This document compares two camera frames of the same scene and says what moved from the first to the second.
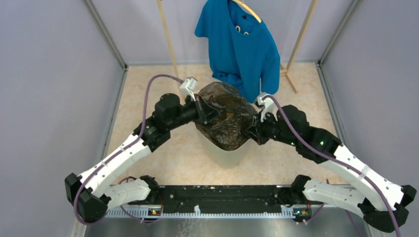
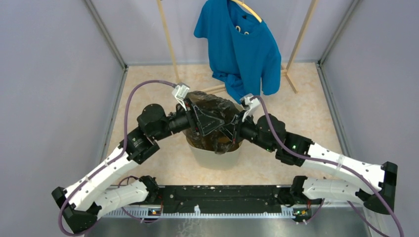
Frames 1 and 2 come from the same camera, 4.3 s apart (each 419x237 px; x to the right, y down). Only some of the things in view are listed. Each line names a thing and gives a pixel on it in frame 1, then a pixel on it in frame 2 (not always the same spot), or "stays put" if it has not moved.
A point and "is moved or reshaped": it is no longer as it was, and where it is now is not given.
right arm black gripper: [256, 132] to [233, 130]
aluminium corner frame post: [108, 37] stays put
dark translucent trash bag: [229, 131] is moved or reshaped
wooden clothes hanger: [249, 9] stays put
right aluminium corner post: [337, 123] stays put
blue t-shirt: [241, 51] stays put
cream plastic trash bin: [226, 158] to [209, 160]
